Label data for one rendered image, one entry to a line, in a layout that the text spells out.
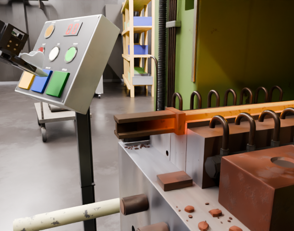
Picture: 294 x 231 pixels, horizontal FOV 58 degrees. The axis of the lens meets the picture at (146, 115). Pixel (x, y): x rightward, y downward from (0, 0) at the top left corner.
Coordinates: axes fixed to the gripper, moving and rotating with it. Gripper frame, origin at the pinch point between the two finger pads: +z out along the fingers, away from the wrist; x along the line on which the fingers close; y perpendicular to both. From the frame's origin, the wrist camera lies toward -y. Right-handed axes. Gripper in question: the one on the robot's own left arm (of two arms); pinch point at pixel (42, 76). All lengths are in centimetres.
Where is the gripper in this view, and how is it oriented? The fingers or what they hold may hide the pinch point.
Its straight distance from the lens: 79.0
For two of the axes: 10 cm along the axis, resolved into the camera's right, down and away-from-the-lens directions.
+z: 6.0, 3.3, 7.3
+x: -7.2, -1.7, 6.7
